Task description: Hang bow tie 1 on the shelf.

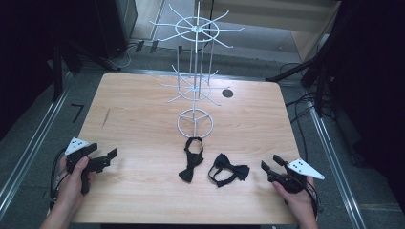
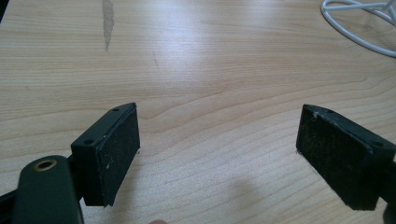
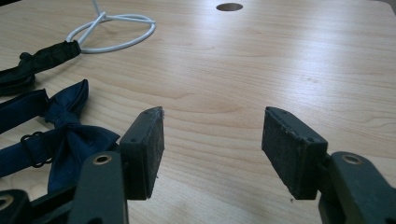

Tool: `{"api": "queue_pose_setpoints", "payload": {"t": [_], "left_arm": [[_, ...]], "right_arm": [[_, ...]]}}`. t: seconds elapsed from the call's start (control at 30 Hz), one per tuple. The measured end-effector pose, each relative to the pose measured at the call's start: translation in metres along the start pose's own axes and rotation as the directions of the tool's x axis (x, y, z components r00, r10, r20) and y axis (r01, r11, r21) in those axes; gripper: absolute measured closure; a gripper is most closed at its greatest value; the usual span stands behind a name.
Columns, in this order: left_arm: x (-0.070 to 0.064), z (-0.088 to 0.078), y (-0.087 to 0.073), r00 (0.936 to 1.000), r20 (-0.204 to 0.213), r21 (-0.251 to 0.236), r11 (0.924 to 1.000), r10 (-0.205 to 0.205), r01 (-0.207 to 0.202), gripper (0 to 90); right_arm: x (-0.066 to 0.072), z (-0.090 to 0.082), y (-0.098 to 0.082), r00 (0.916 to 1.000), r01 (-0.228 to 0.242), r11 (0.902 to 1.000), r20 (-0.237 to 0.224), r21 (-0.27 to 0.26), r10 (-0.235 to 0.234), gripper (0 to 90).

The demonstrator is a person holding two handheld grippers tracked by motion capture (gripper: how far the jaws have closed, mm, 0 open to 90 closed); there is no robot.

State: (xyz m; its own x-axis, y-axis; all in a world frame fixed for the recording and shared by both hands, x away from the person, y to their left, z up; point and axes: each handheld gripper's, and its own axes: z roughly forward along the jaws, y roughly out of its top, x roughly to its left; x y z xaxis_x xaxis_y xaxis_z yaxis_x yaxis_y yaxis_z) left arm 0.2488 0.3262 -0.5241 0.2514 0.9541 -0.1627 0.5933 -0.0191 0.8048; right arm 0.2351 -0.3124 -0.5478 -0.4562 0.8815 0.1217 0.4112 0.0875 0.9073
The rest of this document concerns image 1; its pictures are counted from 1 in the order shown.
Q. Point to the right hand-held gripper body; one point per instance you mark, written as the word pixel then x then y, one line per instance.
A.
pixel 304 168

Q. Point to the metal floor rail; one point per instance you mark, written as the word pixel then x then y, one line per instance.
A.
pixel 31 143
pixel 334 165

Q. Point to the person's right hand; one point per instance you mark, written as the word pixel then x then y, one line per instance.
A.
pixel 301 202

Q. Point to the black cabinet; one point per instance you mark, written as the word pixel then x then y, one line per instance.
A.
pixel 117 25

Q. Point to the small black block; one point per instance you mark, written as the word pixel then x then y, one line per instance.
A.
pixel 139 45

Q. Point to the dark round table grommet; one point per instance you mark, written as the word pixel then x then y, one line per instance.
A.
pixel 227 93

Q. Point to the beige wooden board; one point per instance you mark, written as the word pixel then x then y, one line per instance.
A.
pixel 273 14

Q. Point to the black upright stand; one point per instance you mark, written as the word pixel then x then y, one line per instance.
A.
pixel 57 73

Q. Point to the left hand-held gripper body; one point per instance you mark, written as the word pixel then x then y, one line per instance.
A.
pixel 76 145

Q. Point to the person's left hand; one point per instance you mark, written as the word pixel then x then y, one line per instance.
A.
pixel 70 187

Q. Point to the black bow tie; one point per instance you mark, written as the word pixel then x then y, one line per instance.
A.
pixel 239 170
pixel 192 162

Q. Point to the black slanted stand leg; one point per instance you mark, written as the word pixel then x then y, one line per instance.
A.
pixel 293 71

